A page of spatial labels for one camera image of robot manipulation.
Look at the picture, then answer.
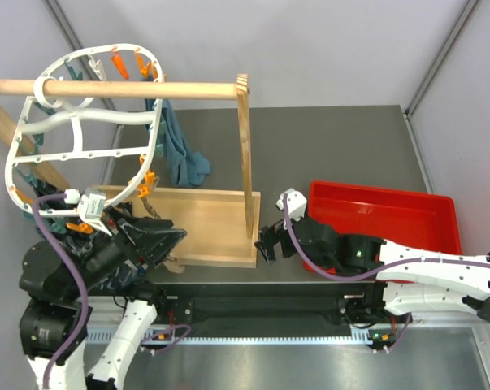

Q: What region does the wooden rack base tray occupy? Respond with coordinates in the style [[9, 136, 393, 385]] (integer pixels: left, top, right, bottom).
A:
[[93, 186, 261, 268]]

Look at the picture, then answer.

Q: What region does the red plastic tray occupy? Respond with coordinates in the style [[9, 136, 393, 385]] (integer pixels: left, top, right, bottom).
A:
[[307, 180, 462, 254]]

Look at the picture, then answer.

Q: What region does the white plastic sock hanger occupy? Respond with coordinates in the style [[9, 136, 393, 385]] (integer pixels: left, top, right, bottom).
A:
[[0, 43, 164, 217]]

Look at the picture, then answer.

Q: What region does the wooden rack upright post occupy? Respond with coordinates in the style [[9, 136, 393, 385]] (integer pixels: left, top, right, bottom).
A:
[[236, 74, 254, 238]]

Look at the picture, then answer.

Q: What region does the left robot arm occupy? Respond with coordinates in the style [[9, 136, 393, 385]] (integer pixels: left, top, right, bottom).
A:
[[19, 210, 187, 389]]

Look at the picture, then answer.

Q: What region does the wooden rod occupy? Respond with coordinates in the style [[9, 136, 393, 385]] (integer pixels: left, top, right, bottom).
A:
[[0, 78, 239, 101]]

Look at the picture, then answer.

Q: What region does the brown argyle sock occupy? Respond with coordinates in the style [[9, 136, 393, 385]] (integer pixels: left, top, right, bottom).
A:
[[140, 196, 162, 219], [163, 256, 185, 274]]

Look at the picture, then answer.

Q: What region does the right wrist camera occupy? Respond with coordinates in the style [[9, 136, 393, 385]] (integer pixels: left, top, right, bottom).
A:
[[275, 188, 307, 222]]

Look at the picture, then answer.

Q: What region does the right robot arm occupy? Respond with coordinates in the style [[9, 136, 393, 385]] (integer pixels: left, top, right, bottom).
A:
[[254, 217, 490, 322]]

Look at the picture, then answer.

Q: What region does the teal clip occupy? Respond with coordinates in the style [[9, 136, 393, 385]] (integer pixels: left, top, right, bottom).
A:
[[20, 133, 45, 155], [14, 167, 38, 188]]

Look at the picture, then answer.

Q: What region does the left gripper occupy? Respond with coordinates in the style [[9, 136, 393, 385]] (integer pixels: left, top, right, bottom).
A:
[[65, 202, 187, 296]]

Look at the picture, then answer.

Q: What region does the teal blue sock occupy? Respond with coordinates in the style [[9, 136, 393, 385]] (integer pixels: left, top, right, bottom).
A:
[[156, 99, 211, 188]]

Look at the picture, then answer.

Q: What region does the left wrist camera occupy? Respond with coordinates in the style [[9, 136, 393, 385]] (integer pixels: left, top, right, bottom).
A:
[[64, 188, 112, 236]]

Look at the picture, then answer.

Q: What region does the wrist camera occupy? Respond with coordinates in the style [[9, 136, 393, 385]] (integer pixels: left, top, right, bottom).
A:
[[275, 188, 307, 222], [64, 188, 112, 236]]

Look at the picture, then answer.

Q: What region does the orange clip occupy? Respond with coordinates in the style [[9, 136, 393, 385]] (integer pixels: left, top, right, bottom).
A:
[[66, 222, 94, 235], [10, 186, 33, 205], [139, 154, 156, 185], [137, 178, 159, 198]]

